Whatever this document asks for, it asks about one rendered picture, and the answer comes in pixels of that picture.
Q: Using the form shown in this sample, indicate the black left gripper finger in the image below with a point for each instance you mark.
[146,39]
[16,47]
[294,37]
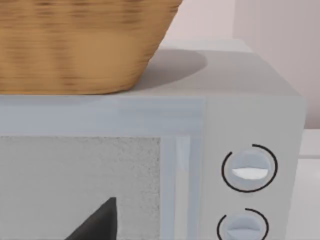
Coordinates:
[102,222]

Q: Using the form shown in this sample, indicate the pale microwave door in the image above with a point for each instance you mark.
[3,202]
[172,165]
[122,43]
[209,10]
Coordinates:
[100,125]

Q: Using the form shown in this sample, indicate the pale round microwave knob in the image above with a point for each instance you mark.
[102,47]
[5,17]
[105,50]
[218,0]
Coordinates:
[250,168]
[243,227]

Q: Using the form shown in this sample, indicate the woven wicker basket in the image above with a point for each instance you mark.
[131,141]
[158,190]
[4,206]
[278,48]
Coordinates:
[75,45]

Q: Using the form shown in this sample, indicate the pale microwave oven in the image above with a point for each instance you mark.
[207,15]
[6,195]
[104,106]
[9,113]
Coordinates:
[250,112]

